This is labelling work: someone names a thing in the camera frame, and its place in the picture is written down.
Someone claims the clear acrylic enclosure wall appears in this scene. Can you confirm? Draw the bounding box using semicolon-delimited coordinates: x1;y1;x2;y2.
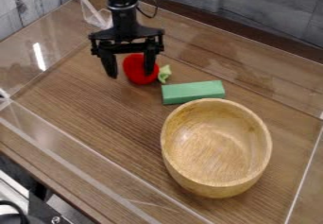
0;0;323;224

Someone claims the black cable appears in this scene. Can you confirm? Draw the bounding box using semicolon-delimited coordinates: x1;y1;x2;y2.
135;0;160;20

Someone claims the clear acrylic corner bracket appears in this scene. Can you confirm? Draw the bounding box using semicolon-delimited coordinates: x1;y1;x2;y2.
80;0;112;29

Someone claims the red felt strawberry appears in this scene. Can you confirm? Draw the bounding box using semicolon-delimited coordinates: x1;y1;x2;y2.
123;54;172;85

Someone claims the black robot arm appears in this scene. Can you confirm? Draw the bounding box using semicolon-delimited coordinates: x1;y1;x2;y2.
88;0;164;78

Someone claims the black metal mount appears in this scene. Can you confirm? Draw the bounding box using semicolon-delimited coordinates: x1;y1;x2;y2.
28;192;75;224

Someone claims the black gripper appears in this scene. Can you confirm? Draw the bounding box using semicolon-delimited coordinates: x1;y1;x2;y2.
88;9;164;78

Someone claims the green rectangular block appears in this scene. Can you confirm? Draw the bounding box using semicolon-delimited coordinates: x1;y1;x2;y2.
161;80;225;105

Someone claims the wooden bowl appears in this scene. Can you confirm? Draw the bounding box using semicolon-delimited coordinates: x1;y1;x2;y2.
160;98;272;198

